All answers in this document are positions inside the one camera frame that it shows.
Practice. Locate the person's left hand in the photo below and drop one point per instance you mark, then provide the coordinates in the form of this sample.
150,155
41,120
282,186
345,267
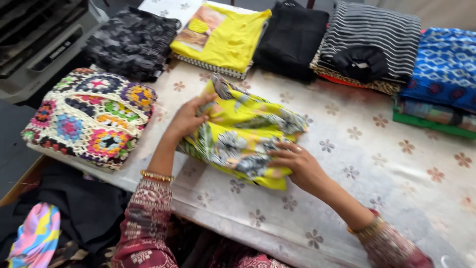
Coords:
186,119

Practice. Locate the person's right hand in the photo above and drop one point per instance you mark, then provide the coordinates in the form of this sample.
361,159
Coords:
306,167

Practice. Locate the person's left fingers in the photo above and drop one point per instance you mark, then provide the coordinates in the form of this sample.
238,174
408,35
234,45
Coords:
202,101

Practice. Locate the person's right fingers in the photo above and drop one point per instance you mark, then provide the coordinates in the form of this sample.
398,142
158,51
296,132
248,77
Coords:
283,155

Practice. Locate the yellow floral garment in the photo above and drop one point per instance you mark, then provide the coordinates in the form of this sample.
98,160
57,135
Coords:
241,130

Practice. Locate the black white checked folded garment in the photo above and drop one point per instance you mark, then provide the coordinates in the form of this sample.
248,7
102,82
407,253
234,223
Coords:
215,69

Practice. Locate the plain yellow folded shirt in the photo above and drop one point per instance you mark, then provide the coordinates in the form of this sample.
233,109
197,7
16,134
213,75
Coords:
227,41

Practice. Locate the gold bead bangle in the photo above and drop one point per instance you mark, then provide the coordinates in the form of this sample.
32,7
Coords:
156,175

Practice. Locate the shiny floral table cover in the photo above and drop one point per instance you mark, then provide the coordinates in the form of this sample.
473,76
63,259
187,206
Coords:
372,175

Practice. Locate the red folded garment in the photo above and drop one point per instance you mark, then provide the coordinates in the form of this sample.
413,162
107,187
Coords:
336,80

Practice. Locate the dark grey camouflage folded garment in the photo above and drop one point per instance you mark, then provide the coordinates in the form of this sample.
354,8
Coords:
130,41

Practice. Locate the plain black folded garment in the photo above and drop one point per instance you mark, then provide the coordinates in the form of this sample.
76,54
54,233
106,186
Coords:
290,41

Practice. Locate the person's maroon printed dress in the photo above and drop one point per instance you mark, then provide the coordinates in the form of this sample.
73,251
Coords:
230,255

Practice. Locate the colourful crochet folded garment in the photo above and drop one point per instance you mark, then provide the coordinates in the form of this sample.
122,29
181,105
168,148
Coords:
89,119

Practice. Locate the leopard print folded garment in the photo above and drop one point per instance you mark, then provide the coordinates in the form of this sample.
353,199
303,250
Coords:
383,86

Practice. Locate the green folded garment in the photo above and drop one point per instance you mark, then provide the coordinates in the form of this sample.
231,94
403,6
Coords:
424,124

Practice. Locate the black white striped folded garment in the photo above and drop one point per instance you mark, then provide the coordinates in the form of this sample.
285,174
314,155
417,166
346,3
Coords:
375,37

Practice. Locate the multicolour printed folded garment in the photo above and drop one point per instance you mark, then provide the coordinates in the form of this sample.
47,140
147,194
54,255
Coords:
431,111

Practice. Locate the heap of dark clothes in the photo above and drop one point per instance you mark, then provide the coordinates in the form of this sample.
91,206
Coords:
85,208

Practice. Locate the grey printer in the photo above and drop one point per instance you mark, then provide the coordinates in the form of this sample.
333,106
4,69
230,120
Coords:
37,48

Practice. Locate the blue white patterned folded garment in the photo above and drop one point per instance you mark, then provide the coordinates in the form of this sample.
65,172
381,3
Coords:
444,67

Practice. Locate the pastel multicolour garment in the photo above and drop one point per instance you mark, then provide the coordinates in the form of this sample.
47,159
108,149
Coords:
37,234

